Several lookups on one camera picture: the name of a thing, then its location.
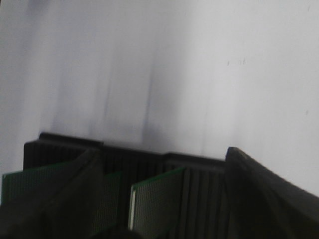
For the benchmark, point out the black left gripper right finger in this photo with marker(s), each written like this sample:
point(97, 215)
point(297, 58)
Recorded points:
point(266, 206)

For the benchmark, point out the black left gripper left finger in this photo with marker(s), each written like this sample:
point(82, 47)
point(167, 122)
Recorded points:
point(63, 207)

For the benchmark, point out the green perforated circuit board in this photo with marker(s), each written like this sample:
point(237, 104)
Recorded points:
point(16, 184)
point(155, 204)

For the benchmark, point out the black slotted board rack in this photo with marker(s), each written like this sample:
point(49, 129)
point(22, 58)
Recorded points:
point(204, 208)

